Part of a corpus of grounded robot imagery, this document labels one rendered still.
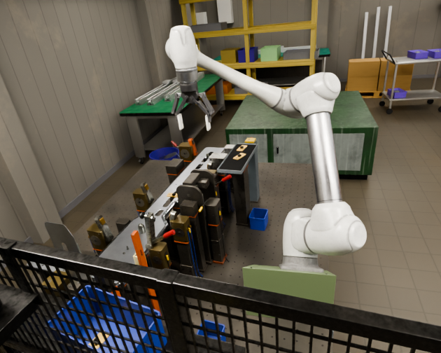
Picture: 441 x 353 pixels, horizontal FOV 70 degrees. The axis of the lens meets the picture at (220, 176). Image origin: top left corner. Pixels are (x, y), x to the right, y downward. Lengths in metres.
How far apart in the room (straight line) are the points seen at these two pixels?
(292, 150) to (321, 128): 2.39
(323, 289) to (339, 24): 7.65
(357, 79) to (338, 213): 6.02
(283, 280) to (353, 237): 0.32
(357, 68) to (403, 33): 1.96
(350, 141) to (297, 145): 0.56
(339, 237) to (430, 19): 7.91
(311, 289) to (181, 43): 1.09
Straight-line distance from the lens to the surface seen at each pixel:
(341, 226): 1.28
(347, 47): 8.66
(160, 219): 1.66
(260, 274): 1.34
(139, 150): 4.75
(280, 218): 2.06
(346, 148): 3.77
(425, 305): 2.71
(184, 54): 1.32
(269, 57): 6.63
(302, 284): 1.36
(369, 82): 7.24
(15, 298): 0.83
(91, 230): 1.65
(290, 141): 3.71
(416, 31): 8.88
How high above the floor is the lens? 1.92
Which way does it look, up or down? 28 degrees down
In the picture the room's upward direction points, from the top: 6 degrees counter-clockwise
